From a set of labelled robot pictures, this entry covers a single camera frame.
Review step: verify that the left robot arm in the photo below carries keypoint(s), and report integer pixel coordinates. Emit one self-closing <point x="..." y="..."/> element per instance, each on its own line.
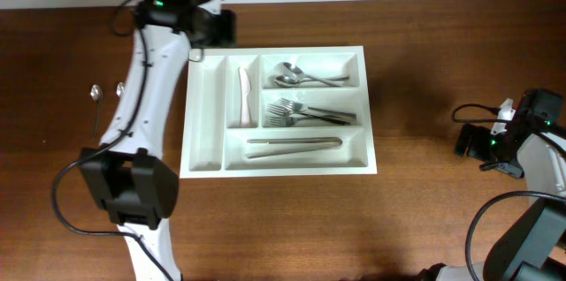
<point x="126" y="175"/>

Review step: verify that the white plastic cutlery tray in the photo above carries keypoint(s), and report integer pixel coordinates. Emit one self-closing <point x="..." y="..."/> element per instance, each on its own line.
<point x="214" y="143"/>

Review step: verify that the white plastic butter knife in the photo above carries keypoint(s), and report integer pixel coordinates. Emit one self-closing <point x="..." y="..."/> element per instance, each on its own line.
<point x="245" y="119"/>

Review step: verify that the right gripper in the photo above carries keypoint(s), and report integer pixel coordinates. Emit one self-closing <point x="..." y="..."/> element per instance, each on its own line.
<point x="467" y="142"/>

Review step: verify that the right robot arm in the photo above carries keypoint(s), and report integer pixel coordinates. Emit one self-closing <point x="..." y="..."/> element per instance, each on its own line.
<point x="523" y="141"/>

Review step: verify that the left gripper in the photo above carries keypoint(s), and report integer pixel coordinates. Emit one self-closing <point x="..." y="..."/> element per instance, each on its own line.
<point x="222" y="25"/>

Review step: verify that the silver fork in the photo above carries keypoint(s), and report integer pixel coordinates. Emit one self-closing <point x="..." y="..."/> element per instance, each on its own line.
<point x="288" y="121"/>
<point x="284" y="112"/>
<point x="300" y="107"/>

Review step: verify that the large silver spoon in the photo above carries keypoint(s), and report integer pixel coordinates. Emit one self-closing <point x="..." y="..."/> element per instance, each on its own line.
<point x="296" y="73"/>
<point x="288" y="82"/>

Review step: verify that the small teaspoon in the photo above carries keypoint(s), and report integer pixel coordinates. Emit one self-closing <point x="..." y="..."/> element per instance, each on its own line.
<point x="120" y="89"/>
<point x="96" y="94"/>

